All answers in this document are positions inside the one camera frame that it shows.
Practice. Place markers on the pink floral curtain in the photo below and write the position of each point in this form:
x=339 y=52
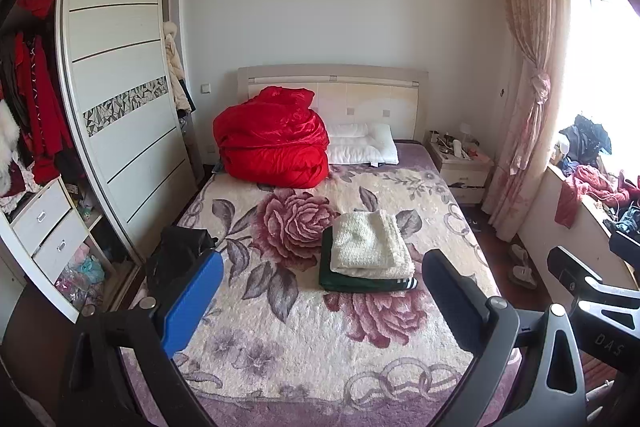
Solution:
x=530 y=32

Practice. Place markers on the beige bed headboard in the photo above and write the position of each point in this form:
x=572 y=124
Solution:
x=350 y=97

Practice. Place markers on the white bedside table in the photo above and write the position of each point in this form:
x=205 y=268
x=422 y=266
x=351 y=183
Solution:
x=465 y=177

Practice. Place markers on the black leather jacket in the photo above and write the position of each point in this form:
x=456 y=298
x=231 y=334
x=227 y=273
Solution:
x=172 y=252

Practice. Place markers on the red quilt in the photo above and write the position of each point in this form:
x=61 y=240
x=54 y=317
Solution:
x=270 y=142

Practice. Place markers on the floral plush blanket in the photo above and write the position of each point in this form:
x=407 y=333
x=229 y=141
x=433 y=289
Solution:
x=280 y=357

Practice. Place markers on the large white pillow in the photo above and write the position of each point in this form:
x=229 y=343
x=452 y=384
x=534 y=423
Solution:
x=367 y=152

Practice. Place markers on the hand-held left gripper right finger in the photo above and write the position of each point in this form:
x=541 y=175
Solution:
x=450 y=297

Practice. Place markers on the dark green garment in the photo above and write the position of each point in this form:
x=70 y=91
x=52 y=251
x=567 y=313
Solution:
x=350 y=283

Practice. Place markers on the small white pillow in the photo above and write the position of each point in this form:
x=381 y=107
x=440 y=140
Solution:
x=345 y=130

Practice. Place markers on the cream padded coat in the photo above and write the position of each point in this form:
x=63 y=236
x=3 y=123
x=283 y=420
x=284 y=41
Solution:
x=175 y=67

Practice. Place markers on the white wardrobe drawer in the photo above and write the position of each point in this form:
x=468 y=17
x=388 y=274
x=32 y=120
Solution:
x=42 y=212
x=62 y=242

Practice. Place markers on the white windowsill cabinet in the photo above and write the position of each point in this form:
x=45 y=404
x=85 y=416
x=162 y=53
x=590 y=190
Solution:
x=555 y=227

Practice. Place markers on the cream fleece garment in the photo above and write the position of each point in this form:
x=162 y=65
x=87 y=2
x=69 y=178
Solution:
x=367 y=242

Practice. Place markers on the bright window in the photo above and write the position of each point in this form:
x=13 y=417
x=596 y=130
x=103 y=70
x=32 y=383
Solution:
x=600 y=57

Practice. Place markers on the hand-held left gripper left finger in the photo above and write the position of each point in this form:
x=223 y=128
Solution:
x=192 y=302

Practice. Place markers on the white fur garment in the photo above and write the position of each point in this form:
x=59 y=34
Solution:
x=7 y=142

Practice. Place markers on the pile of colourful small clothes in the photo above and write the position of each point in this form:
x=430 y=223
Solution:
x=85 y=274

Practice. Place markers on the white wardrobe sliding door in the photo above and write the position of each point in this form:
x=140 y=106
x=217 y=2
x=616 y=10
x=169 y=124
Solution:
x=120 y=57

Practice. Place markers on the small items on bedside table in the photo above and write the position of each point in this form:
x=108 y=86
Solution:
x=457 y=144

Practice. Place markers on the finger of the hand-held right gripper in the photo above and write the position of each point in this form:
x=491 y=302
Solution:
x=570 y=269
x=627 y=249

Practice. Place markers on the grey slipper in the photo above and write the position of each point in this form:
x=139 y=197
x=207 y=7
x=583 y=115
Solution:
x=522 y=277
x=520 y=254

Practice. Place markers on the dark clothes pile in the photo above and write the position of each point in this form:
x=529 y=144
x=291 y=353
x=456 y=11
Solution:
x=587 y=137

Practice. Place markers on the red hanging coat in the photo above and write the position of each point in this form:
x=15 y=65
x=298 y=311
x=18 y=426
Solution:
x=42 y=107

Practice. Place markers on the red knitted garment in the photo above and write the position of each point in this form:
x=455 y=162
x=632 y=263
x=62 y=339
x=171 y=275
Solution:
x=585 y=182

